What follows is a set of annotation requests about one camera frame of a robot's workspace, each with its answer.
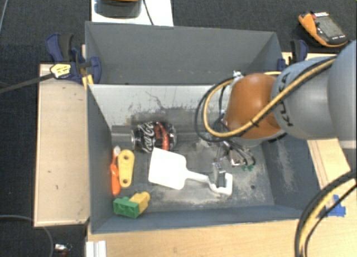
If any black soda can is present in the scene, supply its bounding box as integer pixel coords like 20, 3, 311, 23
133, 121, 178, 154

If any orange toothbrush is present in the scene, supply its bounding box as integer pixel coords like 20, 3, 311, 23
109, 146, 122, 197

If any yellow toy brick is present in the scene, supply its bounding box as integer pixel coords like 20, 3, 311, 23
129, 191, 152, 215

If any yellow flat piece with holes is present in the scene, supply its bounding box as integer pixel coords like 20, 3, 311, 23
117, 149, 136, 188

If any green toy brick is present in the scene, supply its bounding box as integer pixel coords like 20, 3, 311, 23
112, 196, 141, 220

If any grey metal bin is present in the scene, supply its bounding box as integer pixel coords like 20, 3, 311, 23
84, 21, 322, 235

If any grey metal cylinder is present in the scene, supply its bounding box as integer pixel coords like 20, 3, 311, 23
111, 125, 137, 151

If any white plastic paddle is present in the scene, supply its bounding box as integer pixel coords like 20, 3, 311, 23
148, 147, 234, 197

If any pale wood flat board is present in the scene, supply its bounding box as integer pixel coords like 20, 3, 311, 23
33, 63, 91, 227

